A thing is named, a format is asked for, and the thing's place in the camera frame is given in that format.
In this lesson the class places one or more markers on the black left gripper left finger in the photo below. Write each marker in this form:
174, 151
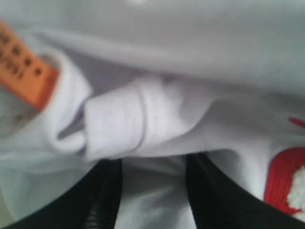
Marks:
92, 203

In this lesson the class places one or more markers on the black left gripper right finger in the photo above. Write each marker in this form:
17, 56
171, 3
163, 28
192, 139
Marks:
219, 203

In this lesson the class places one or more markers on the white t-shirt red lettering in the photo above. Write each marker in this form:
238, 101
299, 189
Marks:
150, 82

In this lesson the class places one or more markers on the orange shirt neck label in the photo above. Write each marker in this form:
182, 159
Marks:
24, 73

